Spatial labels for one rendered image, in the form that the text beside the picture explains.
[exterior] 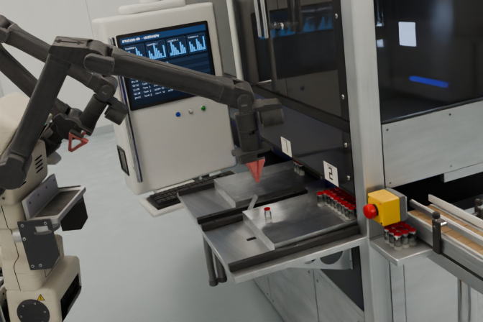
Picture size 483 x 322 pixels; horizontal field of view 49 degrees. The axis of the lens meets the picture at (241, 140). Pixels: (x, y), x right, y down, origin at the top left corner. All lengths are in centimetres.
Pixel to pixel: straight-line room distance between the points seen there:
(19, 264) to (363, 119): 111
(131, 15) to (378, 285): 137
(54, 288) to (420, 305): 113
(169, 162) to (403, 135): 115
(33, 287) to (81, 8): 525
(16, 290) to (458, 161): 138
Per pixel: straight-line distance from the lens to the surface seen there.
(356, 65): 140
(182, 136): 233
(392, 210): 146
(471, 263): 141
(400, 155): 154
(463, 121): 164
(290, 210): 177
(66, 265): 190
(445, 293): 184
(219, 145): 241
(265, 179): 205
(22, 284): 181
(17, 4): 677
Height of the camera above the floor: 163
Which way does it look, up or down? 17 degrees down
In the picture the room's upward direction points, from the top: 8 degrees counter-clockwise
